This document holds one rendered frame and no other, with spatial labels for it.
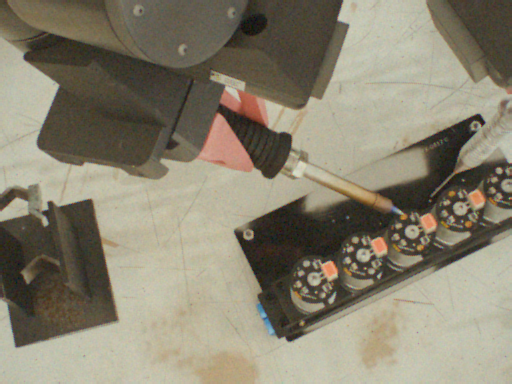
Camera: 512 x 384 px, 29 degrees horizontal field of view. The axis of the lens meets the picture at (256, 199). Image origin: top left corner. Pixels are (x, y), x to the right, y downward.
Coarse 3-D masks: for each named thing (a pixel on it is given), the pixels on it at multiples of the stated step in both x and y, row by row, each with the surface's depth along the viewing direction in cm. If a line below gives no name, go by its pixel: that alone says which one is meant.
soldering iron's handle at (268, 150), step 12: (228, 120) 48; (240, 120) 48; (240, 132) 48; (252, 132) 48; (264, 132) 48; (276, 132) 49; (252, 144) 48; (264, 144) 48; (276, 144) 48; (288, 144) 48; (252, 156) 48; (264, 156) 48; (276, 156) 48; (264, 168) 49; (276, 168) 48
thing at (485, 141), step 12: (504, 96) 42; (504, 108) 42; (492, 120) 43; (504, 120) 42; (480, 132) 44; (492, 132) 43; (504, 132) 43; (468, 144) 45; (480, 144) 44; (492, 144) 44; (468, 156) 45; (480, 156) 45
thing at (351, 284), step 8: (360, 256) 51; (368, 256) 51; (336, 264) 55; (344, 272) 52; (344, 280) 53; (352, 280) 52; (360, 280) 52; (368, 280) 52; (344, 288) 55; (352, 288) 54; (360, 288) 54
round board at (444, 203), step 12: (444, 192) 52; (456, 192) 52; (468, 192) 52; (444, 204) 52; (468, 204) 52; (444, 216) 52; (456, 216) 52; (468, 216) 52; (480, 216) 52; (456, 228) 51; (468, 228) 51
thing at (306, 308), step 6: (312, 276) 51; (318, 276) 51; (312, 282) 51; (318, 282) 51; (294, 294) 52; (294, 300) 53; (300, 300) 51; (330, 300) 52; (300, 306) 53; (306, 306) 52; (312, 306) 52; (318, 306) 52; (300, 312) 55; (306, 312) 54; (312, 312) 54
